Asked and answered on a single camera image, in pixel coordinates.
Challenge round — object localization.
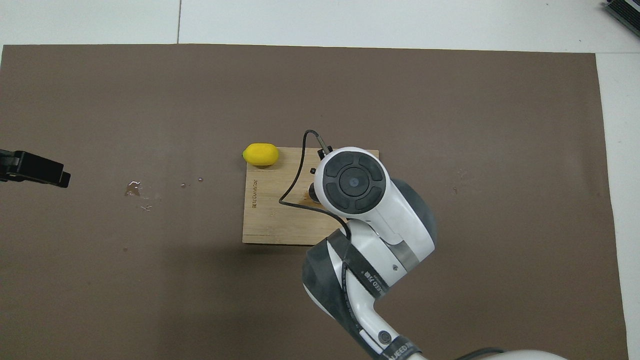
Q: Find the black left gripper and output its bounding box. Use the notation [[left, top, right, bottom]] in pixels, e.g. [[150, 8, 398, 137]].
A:
[[0, 149, 71, 189]]

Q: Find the grey ribbed device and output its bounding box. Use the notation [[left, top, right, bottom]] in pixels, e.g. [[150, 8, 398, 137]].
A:
[[602, 0, 640, 29]]

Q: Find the yellow lemon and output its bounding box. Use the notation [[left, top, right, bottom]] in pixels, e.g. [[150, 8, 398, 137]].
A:
[[242, 143, 280, 167]]

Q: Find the wooden cutting board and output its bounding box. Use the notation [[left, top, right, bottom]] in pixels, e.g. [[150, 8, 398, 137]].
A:
[[242, 147, 380, 246]]

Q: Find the brown table mat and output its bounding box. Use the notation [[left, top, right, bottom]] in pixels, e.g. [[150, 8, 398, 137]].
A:
[[0, 44, 630, 360]]

